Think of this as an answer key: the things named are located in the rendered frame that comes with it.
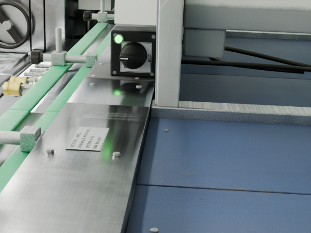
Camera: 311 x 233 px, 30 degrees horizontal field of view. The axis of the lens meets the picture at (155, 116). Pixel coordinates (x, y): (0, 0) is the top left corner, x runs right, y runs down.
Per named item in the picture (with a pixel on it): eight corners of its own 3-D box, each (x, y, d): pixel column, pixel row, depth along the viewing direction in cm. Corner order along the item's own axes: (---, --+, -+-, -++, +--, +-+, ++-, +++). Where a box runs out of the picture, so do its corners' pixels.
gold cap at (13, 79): (29, 87, 156) (13, 86, 156) (28, 74, 154) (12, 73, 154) (26, 92, 153) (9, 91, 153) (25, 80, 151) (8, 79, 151)
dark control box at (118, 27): (161, 68, 106) (115, 66, 107) (163, 25, 104) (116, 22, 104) (158, 79, 98) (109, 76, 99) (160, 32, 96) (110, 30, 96)
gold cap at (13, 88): (19, 83, 146) (2, 82, 146) (19, 97, 147) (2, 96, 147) (23, 81, 149) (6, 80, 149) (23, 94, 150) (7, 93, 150)
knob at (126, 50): (146, 68, 98) (145, 73, 95) (120, 67, 98) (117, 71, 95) (147, 42, 97) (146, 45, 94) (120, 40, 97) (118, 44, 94)
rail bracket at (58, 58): (100, 64, 116) (34, 61, 117) (100, 27, 114) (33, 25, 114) (97, 69, 112) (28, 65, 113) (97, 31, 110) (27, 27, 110)
